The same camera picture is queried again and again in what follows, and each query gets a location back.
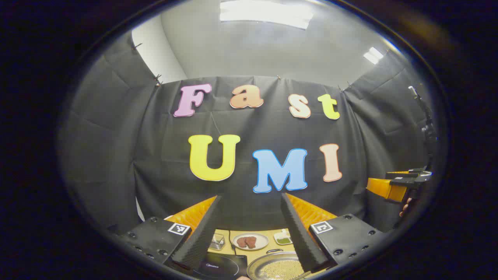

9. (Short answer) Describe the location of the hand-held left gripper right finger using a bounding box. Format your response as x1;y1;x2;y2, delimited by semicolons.
281;193;386;273

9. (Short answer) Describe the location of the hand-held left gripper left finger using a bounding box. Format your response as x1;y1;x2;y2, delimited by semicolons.
120;196;223;272

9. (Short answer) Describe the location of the black induction cooktop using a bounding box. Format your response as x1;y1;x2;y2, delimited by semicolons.
193;252;248;279

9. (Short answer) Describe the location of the yellow soybeans pile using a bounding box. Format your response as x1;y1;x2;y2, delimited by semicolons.
259;260;305;280

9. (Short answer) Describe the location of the steel pot with black handles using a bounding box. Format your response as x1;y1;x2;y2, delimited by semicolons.
246;249;312;280

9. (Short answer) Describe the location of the white divided dish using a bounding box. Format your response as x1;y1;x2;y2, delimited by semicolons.
274;229;293;245

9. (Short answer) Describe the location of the round white plate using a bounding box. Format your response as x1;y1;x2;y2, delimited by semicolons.
232;233;269;251

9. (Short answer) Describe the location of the small ceiling light panel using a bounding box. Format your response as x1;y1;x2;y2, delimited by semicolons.
363;47;384;65

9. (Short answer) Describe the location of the large ceiling light panel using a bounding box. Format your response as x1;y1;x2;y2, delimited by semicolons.
220;0;314;30

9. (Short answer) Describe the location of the black camera stand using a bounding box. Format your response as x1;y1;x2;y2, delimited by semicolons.
407;86;438;168

